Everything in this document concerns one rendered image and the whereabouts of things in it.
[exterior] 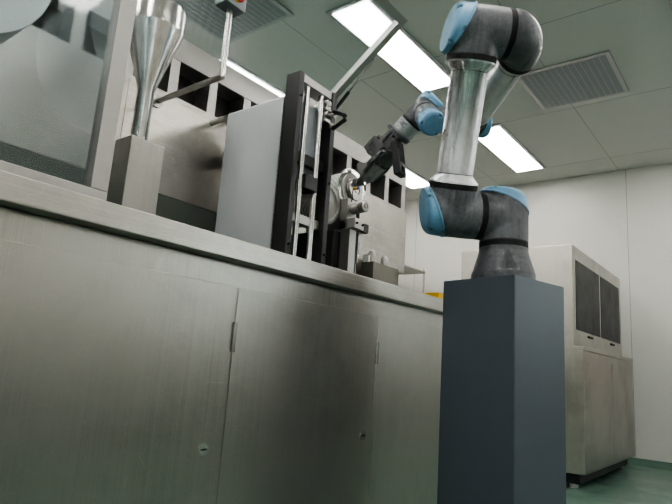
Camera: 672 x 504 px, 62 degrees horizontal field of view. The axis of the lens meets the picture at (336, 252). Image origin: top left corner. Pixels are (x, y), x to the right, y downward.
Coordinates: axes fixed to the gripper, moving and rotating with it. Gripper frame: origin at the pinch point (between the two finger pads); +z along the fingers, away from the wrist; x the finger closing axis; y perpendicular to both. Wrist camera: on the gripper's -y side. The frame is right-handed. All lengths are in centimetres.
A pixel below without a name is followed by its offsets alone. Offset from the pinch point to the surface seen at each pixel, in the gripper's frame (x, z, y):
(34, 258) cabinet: 108, 13, -51
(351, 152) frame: -42, 8, 49
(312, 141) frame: 32.8, -5.3, -2.7
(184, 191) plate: 42, 35, 16
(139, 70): 75, 6, 15
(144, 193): 72, 23, -11
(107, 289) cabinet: 96, 15, -53
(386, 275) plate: -17.7, 18.0, -20.8
